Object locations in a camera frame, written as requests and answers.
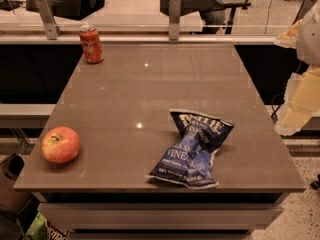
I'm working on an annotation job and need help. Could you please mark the green snack bag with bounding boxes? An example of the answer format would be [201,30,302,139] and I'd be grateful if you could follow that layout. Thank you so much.
[24,212,69,240]

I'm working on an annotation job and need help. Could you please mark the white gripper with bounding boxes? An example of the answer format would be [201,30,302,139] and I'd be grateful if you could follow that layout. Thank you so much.
[274,1,320,136]

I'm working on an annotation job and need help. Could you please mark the middle metal glass bracket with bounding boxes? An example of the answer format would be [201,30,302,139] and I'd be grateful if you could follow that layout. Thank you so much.
[169,0,181,41]

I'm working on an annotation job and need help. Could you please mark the black cable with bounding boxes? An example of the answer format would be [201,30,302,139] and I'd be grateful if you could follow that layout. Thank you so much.
[270,92,286,119]

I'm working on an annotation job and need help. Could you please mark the dark bin at left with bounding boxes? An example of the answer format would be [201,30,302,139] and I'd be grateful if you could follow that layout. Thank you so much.
[0,154,33,217]

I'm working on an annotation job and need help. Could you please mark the red apple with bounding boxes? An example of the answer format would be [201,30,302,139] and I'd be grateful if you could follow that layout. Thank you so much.
[40,126,80,164]

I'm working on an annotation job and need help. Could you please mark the blue chip bag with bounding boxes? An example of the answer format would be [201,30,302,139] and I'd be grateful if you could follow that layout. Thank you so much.
[149,109,234,189]

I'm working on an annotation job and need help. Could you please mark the metal glass bracket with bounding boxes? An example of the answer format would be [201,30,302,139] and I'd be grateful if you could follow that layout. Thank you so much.
[169,0,181,41]
[293,0,318,23]
[33,0,61,40]

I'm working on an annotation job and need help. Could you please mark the right metal glass bracket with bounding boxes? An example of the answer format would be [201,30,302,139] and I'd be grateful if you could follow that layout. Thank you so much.
[293,0,318,23]

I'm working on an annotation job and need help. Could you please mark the left metal glass bracket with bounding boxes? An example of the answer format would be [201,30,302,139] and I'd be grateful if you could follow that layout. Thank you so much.
[33,0,61,40]

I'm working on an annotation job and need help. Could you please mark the red coke can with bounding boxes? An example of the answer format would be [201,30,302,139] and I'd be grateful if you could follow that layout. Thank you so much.
[79,25,104,64]

